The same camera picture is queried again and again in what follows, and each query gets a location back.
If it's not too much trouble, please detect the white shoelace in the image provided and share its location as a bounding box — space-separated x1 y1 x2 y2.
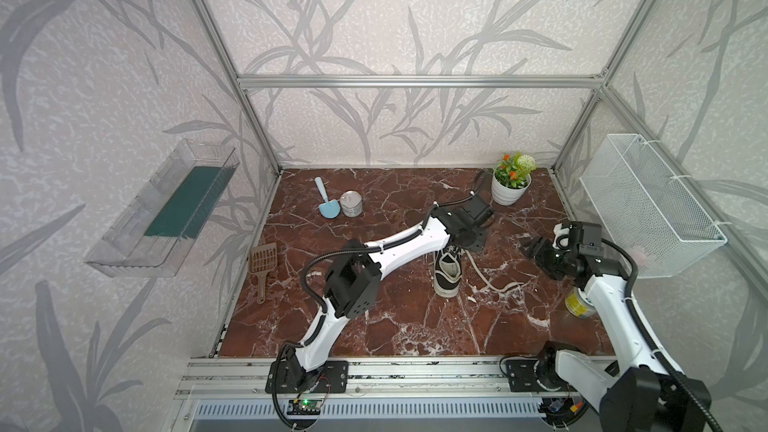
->
461 248 529 295

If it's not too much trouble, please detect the black white canvas sneaker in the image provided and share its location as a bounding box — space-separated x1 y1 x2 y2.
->
433 246 462 299

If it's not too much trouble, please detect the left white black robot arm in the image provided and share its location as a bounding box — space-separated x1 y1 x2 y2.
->
276 196 493 383

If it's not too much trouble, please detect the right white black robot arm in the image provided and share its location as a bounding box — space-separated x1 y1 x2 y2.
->
525 221 722 431

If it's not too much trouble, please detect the potted plant white pot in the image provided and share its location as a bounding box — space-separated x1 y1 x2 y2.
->
491 152 537 206

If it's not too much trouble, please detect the silver tin can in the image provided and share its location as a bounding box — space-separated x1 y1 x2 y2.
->
339 191 363 218

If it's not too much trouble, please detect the light blue scoop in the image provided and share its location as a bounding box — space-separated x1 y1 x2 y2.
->
314 177 341 219

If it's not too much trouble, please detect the green circuit board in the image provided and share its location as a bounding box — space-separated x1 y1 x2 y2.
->
286 399 325 417

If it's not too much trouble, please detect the white wire basket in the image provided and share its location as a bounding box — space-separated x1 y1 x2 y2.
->
580 134 727 279

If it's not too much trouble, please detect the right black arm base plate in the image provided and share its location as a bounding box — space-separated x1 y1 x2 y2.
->
500 357 570 394

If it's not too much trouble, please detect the right controller board with wires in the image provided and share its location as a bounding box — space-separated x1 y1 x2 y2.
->
539 397 584 420

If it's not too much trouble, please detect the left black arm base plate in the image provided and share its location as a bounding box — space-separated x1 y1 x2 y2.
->
265 360 349 394

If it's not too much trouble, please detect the aluminium front rail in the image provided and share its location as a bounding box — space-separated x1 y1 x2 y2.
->
174 356 576 400

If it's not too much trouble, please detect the clear plastic wall tray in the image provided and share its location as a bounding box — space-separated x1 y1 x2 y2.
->
85 139 240 278

